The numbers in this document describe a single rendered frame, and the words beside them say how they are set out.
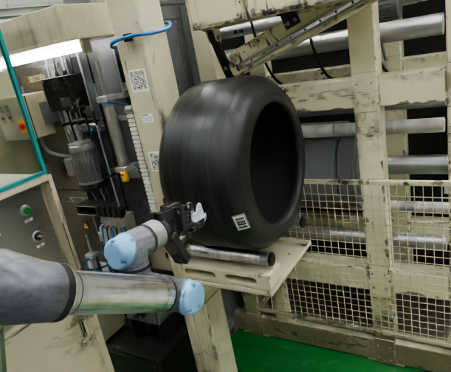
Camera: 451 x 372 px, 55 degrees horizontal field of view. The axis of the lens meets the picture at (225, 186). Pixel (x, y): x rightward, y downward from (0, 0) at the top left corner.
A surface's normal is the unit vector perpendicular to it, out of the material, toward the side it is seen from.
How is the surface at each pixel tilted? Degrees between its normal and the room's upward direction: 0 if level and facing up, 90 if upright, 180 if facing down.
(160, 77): 90
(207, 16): 90
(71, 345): 90
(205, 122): 47
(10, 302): 84
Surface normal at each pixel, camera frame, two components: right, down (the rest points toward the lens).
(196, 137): -0.52, -0.21
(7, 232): 0.85, 0.02
